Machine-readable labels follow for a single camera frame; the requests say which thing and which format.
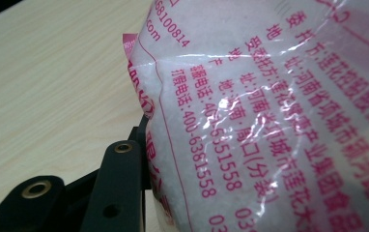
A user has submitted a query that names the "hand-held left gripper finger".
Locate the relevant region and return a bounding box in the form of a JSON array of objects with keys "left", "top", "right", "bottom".
[{"left": 79, "top": 114, "right": 152, "bottom": 232}]

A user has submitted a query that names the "pink and white plastic bag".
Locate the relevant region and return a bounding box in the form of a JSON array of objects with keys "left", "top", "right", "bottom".
[{"left": 122, "top": 0, "right": 369, "bottom": 232}]

